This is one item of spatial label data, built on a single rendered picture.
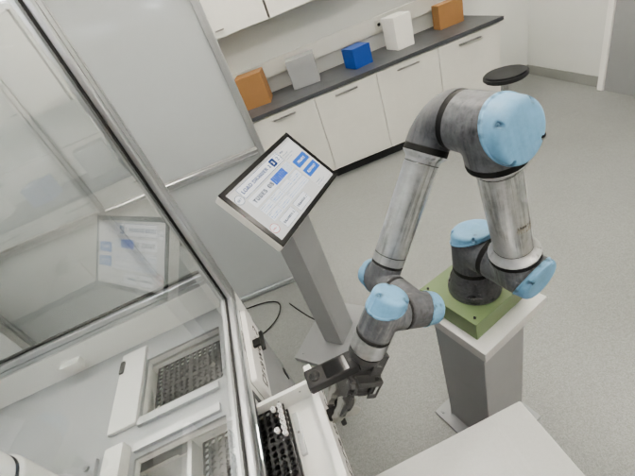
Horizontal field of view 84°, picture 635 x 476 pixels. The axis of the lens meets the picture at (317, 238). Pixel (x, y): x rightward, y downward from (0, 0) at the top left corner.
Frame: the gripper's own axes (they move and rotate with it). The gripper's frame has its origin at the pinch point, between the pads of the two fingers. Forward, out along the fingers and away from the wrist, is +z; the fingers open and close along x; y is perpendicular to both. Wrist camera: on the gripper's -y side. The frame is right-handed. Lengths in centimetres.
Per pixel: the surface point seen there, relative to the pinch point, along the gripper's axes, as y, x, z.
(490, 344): 47.4, 6.0, -14.6
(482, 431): 33.8, -12.1, -5.0
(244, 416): -19.2, 3.8, 4.1
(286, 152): 5, 105, -32
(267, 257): 26, 163, 58
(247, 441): -19.3, -2.0, 4.2
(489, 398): 69, 9, 14
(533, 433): 41.4, -17.3, -10.4
